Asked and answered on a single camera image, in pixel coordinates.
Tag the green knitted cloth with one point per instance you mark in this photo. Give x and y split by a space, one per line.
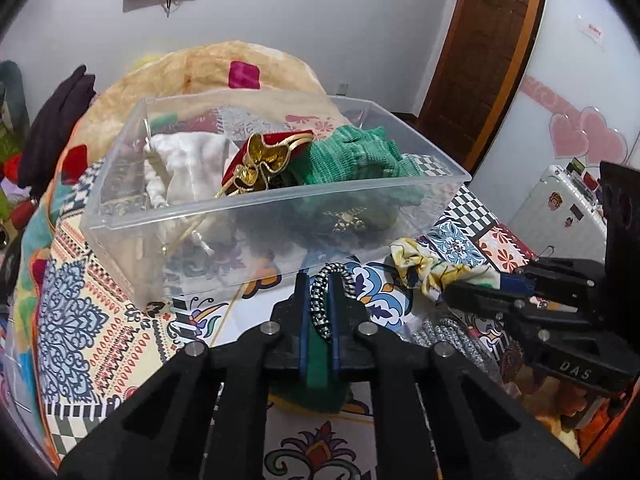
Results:
360 157

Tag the black wall ornament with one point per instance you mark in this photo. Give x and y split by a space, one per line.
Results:
170 0

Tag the beige round cushion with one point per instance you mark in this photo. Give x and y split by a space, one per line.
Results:
200 70

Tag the pink heart wall decal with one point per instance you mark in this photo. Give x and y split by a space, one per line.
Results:
585 135

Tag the red and gold hair accessory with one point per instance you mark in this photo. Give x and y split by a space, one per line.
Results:
270 152

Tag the white wall label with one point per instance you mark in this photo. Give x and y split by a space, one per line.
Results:
595 32

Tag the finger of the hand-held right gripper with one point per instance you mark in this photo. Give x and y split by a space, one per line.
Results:
512 282
480 296

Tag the orange cloth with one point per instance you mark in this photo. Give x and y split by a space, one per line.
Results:
560 405

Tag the dark hair accessory gold trim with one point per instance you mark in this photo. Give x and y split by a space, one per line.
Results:
345 217

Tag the brown wooden door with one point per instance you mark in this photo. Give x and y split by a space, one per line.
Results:
480 60

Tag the grey glitter scrunchie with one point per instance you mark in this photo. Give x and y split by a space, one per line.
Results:
460 342

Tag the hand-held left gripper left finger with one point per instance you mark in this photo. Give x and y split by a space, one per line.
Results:
301 310

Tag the wall socket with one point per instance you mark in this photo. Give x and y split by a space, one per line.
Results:
341 88

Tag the white cloth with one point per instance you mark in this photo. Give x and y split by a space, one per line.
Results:
187 165

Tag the yellow floral scrunchie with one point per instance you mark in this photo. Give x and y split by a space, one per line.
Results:
425 260

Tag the clear plastic storage box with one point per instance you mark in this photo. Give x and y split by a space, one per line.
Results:
240 255

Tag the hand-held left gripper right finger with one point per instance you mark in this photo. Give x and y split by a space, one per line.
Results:
336 320

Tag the white suitcase with stickers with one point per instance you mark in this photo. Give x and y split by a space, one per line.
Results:
550 215

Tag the dark purple garment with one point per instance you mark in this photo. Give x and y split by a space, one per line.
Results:
55 125

